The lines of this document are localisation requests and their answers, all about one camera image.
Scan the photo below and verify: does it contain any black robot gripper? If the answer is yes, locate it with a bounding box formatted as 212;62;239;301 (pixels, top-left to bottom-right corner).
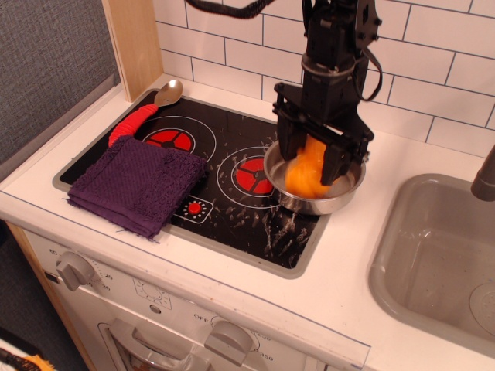
274;57;374;186

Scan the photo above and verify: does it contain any orange toy half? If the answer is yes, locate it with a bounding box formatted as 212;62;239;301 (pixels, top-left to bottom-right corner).
285;135;331;199

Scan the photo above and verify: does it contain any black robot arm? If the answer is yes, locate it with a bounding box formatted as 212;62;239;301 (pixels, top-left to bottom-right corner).
274;1;382;186

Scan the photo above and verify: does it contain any stainless steel pot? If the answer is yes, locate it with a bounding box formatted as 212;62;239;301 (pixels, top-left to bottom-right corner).
264;142;366;216

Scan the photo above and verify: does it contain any black toy stovetop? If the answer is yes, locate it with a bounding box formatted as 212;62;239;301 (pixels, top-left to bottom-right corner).
52;89;332;280

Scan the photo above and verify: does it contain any grey toy sink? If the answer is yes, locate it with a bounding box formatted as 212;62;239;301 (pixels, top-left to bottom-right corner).
369;174;494;357

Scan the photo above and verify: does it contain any grey faucet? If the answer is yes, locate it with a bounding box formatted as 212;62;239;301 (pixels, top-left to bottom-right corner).
470;146;495;202

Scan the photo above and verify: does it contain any purple folded towel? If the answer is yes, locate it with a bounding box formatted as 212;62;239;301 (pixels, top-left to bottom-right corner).
67;136;207;239

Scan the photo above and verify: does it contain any grey oven knob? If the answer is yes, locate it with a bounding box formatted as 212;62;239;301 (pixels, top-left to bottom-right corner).
204;321;254;366

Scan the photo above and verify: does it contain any grey timer knob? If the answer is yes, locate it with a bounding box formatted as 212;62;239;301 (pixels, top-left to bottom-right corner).
56;251;95;291

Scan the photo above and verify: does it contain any orange plush toy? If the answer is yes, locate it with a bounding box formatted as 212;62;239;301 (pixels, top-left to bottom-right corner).
24;355;55;371

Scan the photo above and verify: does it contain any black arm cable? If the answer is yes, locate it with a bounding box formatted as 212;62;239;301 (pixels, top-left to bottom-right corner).
184;0;276;19

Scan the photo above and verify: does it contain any red handled metal spoon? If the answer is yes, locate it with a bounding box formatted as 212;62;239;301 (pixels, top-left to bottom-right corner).
108;80;183;147

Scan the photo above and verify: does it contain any wooden side post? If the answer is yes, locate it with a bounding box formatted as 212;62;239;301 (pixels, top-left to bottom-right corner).
101;0;163;102

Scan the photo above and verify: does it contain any oven door handle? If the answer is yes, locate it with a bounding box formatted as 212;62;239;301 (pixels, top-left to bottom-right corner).
107;319;210;370

